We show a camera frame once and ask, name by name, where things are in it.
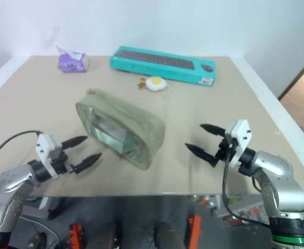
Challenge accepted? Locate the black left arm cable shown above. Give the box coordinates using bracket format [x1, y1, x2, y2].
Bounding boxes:
[0, 130, 43, 174]

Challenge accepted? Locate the orange black tool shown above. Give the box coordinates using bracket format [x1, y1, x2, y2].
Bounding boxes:
[187, 215, 202, 249]
[68, 222, 87, 249]

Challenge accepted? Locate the purple tissue pack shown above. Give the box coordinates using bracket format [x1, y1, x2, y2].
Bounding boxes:
[54, 44, 91, 74]

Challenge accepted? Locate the fried egg toy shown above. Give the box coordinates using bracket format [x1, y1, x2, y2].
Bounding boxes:
[145, 76, 168, 92]

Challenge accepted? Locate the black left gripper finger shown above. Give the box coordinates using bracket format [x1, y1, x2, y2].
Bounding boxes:
[61, 136, 88, 150]
[73, 153, 102, 174]

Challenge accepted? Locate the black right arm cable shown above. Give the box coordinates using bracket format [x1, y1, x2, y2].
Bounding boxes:
[221, 145, 271, 229]

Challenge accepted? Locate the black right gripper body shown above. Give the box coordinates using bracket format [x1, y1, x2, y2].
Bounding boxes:
[210, 136, 240, 168]

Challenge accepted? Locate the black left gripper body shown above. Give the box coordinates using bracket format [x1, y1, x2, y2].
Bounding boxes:
[51, 146, 79, 175]

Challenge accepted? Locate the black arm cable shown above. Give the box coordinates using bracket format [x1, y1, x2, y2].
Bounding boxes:
[221, 145, 271, 229]
[0, 130, 43, 174]

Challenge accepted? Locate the teal keyboard box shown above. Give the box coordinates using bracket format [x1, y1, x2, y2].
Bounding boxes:
[109, 46, 217, 88]

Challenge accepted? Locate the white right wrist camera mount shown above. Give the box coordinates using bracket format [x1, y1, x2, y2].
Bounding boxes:
[225, 119, 252, 167]

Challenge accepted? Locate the olive green zip pouch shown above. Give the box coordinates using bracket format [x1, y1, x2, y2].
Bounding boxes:
[75, 88, 166, 171]

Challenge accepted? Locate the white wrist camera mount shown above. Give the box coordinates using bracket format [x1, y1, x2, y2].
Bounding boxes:
[225, 119, 252, 167]
[35, 133, 62, 179]

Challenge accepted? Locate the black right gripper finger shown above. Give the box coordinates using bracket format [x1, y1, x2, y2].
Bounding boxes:
[185, 143, 216, 163]
[199, 123, 226, 137]

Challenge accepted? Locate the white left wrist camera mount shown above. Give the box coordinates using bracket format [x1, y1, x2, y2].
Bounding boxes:
[35, 133, 62, 179]

